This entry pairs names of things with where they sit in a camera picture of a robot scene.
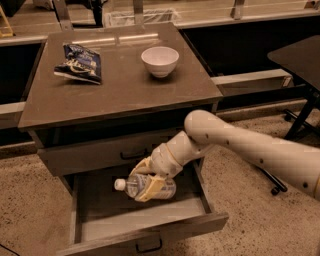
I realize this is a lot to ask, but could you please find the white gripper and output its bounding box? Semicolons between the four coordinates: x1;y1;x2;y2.
131;143;183;202

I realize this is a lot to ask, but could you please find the clear plastic water bottle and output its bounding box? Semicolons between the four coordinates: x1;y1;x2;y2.
114;174;176;202

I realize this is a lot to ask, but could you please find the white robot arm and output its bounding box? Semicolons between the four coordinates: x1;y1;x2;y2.
132;110;320;202

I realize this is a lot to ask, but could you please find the closed upper drawer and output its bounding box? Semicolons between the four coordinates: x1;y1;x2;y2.
38;128;180;176

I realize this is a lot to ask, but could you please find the open middle drawer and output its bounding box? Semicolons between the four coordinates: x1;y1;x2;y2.
56;161;228;256

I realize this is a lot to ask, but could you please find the grey drawer cabinet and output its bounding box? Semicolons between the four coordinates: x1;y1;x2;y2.
18;22;224;256

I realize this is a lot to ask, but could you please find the white ceramic bowl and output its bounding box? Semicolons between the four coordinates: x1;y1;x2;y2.
141;46;180;78

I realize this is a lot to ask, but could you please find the blue chip bag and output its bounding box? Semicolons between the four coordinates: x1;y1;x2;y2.
54;44;102;84

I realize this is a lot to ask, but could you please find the clear plastic bin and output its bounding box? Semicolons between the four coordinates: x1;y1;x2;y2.
103;8;181;28

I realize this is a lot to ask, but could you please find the black table base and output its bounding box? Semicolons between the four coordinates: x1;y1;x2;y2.
261;89;320;199

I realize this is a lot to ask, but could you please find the black floor cable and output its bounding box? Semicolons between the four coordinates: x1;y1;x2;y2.
0;243;21;256

